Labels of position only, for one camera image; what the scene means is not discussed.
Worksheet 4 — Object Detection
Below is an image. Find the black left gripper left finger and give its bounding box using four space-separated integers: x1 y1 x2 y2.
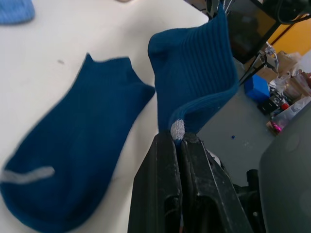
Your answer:
127 131 183 233

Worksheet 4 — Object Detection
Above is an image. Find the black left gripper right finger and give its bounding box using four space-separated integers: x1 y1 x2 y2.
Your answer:
179 132 255 233

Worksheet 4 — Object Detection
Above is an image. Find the dark blue ribbed sock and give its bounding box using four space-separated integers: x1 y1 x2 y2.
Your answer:
147 1 239 147

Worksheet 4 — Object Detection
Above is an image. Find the dark grey robot body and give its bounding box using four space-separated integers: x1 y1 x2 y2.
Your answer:
258 96 311 233

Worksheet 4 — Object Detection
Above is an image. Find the dark blue ankle sock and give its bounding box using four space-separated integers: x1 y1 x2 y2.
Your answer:
0 52 156 233

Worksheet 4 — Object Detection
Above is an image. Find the blue plastic box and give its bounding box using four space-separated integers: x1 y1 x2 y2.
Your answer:
243 74 271 100

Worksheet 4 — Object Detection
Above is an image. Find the brown cardboard box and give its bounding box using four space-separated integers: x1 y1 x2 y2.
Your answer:
252 50 303 81

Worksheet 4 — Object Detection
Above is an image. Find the light blue sock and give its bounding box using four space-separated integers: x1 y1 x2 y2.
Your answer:
0 0 35 25

